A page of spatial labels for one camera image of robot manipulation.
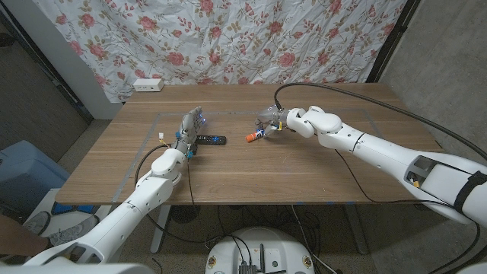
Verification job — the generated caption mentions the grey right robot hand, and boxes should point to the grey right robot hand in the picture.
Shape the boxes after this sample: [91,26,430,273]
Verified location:
[253,104,291,140]

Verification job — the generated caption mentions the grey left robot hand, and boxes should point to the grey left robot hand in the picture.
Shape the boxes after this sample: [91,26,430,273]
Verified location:
[173,106,207,155]

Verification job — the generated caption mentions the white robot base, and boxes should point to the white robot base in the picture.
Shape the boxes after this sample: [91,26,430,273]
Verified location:
[205,227,316,274]

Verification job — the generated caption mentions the black TV remote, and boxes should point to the black TV remote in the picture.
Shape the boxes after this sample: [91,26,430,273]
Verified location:
[194,134,228,146]

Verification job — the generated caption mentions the white power strip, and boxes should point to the white power strip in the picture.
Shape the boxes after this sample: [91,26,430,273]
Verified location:
[132,78,165,93]

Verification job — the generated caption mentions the black round floor disc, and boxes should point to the black round floor disc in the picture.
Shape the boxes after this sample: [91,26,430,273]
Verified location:
[169,205,202,225]

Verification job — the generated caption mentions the floral backdrop sheet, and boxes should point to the floral backdrop sheet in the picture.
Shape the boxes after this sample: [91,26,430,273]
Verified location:
[32,0,408,104]

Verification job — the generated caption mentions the white metal table leg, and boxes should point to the white metal table leg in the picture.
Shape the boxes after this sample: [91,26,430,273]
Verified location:
[344,204,369,255]
[150,204,172,254]

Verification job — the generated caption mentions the blue flat floor object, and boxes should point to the blue flat floor object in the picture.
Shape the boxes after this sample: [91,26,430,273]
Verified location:
[51,201,100,216]

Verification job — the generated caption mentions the black backdrop stand pole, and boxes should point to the black backdrop stand pole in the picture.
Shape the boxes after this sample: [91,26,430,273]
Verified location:
[367,0,422,84]

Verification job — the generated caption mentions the grey sneaker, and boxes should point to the grey sneaker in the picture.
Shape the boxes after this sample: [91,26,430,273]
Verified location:
[21,211,52,236]
[48,215,100,247]

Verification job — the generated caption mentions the blue plastic bin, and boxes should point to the blue plastic bin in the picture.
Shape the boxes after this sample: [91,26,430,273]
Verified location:
[0,139,72,214]

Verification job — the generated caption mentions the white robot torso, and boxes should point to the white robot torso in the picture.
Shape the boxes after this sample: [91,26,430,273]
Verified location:
[0,261,487,274]

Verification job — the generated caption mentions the person's bare leg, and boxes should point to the person's bare leg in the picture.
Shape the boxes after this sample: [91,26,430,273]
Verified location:
[0,215,50,258]

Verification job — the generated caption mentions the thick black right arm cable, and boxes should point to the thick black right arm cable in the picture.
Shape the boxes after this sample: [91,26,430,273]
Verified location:
[273,82,487,161]

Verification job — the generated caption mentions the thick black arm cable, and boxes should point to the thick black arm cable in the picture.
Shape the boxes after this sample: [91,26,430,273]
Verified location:
[273,82,487,161]
[133,143,170,186]

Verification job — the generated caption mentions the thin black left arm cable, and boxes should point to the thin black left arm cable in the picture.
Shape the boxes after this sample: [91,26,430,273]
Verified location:
[185,155,199,209]

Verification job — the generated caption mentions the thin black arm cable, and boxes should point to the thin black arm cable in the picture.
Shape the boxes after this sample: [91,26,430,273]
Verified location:
[334,148,482,274]
[185,155,199,209]

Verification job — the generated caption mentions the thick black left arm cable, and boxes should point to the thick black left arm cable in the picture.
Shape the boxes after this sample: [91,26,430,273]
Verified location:
[133,143,170,186]

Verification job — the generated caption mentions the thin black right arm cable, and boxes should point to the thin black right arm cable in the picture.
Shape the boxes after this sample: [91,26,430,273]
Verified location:
[334,148,482,274]

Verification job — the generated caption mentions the grey floor cable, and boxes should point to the grey floor cable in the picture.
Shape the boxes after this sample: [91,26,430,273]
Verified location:
[291,205,339,274]

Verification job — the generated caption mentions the black frame bar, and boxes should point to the black frame bar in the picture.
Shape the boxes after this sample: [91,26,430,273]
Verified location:
[0,7,94,123]

